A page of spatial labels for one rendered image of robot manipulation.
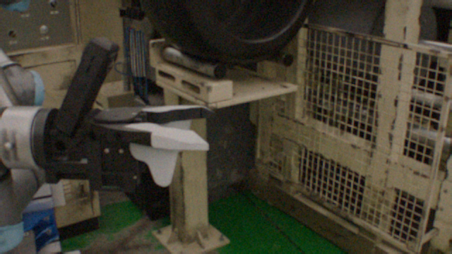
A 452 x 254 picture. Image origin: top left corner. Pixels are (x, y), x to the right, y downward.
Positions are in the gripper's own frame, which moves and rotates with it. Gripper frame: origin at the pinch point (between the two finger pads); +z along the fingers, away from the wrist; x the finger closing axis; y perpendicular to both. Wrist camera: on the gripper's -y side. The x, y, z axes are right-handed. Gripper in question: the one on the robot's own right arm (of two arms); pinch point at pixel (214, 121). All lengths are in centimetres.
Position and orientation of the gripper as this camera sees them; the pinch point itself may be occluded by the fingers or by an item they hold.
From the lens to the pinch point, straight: 50.8
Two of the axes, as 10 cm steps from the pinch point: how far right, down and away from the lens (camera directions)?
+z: 10.0, 0.1, -0.2
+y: 0.0, 9.7, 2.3
